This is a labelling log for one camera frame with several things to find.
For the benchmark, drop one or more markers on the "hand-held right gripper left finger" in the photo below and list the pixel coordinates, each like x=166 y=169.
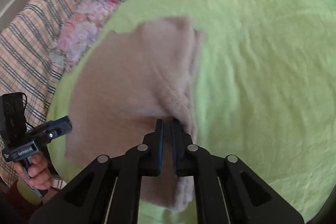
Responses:
x=158 y=150

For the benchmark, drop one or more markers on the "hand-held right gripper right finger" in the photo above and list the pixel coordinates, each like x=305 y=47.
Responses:
x=176 y=150

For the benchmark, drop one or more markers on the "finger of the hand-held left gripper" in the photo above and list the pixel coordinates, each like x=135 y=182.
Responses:
x=59 y=127

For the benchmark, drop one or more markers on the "beige knitted sweater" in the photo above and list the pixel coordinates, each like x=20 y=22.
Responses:
x=131 y=69

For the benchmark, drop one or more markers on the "plaid checked blanket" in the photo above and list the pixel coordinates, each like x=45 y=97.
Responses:
x=31 y=43

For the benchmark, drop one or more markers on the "ruffled pink floral cloth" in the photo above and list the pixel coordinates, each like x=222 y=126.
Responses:
x=78 y=29

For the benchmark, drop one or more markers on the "light green bed sheet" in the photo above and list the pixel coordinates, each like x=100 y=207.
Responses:
x=262 y=69

